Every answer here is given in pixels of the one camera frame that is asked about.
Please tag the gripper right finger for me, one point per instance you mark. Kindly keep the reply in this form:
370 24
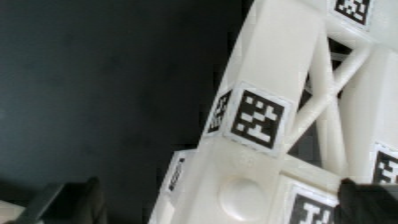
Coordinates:
366 203

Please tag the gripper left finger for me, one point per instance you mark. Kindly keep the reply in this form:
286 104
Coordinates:
68 204

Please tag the white chair back frame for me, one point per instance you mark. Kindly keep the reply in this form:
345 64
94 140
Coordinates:
302 127

